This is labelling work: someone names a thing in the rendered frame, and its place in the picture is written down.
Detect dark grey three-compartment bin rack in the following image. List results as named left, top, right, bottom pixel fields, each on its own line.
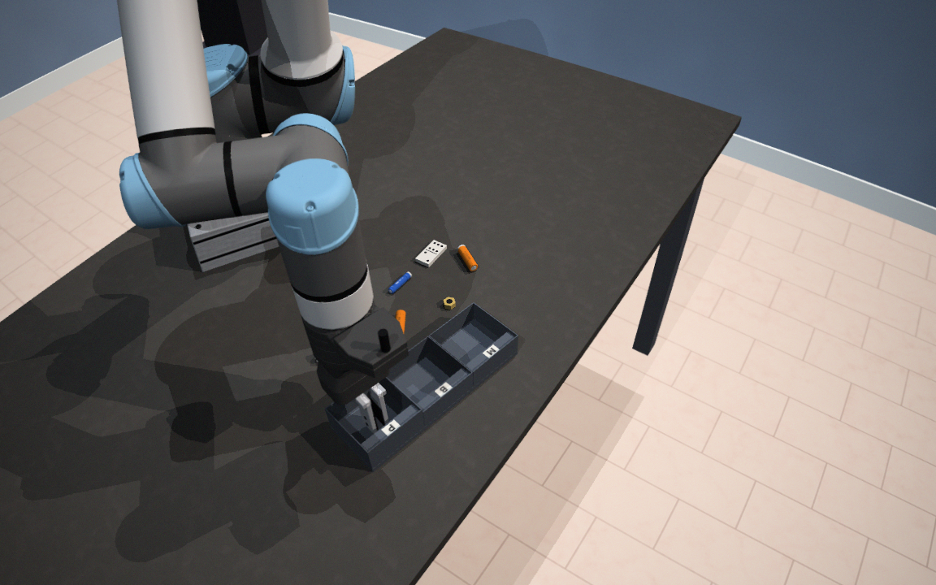
left=327, top=302, right=518, bottom=471

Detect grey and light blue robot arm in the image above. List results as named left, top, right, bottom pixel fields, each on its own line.
left=117, top=0, right=368, bottom=301

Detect blue battery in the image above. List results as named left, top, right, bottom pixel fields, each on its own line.
left=388, top=271, right=412, bottom=294

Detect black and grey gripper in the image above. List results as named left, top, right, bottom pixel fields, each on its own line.
left=292, top=265, right=409, bottom=433

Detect white domino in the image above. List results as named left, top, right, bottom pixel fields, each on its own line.
left=415, top=240, right=447, bottom=267

